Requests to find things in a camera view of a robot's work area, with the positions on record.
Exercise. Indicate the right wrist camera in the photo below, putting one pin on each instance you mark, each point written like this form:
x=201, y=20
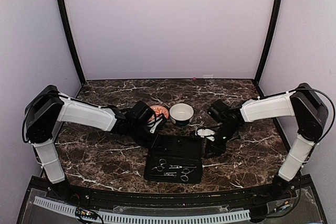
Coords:
x=218, y=110

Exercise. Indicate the white slotted cable duct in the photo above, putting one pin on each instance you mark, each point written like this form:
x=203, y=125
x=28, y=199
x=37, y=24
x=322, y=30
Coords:
x=109, y=217

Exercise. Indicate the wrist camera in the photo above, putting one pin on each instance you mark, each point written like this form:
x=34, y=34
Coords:
x=142, y=112
x=218, y=110

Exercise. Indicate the white and blue bowl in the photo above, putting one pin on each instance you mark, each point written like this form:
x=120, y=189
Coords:
x=181, y=114

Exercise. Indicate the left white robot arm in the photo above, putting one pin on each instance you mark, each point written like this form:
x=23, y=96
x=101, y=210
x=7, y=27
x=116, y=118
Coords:
x=52, y=106

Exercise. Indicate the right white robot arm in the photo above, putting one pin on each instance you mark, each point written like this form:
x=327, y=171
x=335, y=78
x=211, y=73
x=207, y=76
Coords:
x=301, y=113

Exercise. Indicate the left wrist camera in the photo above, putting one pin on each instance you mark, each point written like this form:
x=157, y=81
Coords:
x=142, y=112

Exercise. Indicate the orange patterned bowl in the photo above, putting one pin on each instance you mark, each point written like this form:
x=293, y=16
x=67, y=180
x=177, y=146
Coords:
x=158, y=109

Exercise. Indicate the black frame post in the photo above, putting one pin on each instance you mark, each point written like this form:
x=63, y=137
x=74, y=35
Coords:
x=268, y=41
x=70, y=40

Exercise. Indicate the black front rail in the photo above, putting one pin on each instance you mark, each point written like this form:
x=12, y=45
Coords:
x=251, y=196

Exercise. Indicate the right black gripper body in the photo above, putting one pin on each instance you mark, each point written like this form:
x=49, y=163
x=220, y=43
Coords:
x=229, y=132

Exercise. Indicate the left black frame post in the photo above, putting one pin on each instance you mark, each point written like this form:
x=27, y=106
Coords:
x=70, y=40

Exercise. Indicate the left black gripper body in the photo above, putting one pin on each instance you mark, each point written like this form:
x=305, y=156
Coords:
x=137, y=134

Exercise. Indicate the black zippered tool case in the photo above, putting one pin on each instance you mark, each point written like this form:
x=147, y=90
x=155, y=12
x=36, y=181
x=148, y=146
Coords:
x=190, y=143

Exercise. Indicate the right black frame post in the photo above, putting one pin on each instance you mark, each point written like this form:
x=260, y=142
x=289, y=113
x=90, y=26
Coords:
x=268, y=41

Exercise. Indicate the silver thinning scissors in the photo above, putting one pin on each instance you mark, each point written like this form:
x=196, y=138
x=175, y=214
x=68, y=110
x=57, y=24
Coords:
x=183, y=174

